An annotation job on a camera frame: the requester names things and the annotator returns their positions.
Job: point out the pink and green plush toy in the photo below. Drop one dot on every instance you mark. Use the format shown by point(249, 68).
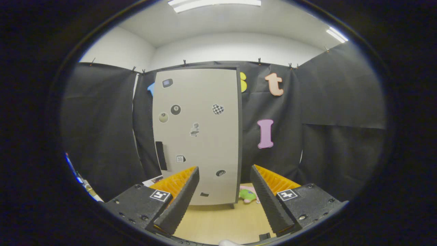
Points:
point(246, 195)

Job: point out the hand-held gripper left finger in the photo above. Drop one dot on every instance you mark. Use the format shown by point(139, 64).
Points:
point(181, 201)

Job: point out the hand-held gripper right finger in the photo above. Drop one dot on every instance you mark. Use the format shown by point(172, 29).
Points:
point(269, 201)

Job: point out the dark grey shoe cabinet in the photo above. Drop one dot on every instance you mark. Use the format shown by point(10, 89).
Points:
point(240, 136)

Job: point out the long ceiling light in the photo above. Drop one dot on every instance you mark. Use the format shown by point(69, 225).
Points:
point(215, 4)

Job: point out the short ceiling light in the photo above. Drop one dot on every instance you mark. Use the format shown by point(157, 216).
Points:
point(336, 35)

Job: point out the black backdrop cloth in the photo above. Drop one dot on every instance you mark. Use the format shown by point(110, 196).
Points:
point(341, 102)

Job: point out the tan wooden floor board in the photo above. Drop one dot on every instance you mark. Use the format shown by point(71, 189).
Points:
point(222, 222)

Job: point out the small printed booklet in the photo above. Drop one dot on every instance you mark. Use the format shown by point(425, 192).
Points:
point(153, 180)

